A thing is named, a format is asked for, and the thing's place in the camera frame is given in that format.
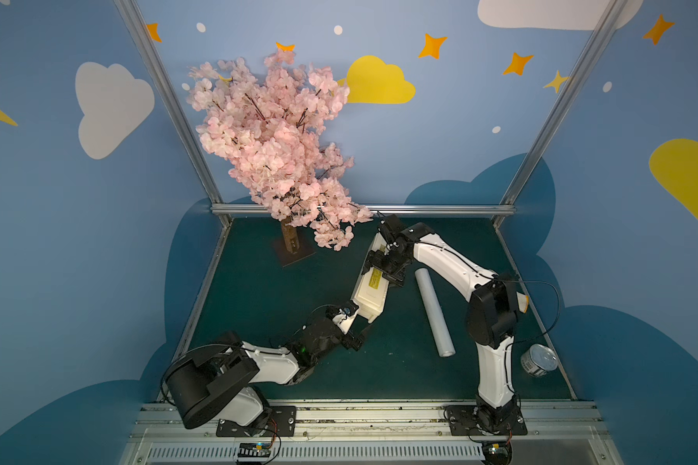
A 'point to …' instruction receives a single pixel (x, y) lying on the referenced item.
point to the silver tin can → (538, 359)
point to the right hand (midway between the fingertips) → (374, 275)
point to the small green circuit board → (253, 449)
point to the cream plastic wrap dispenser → (371, 286)
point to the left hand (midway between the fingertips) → (360, 309)
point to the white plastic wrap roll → (444, 342)
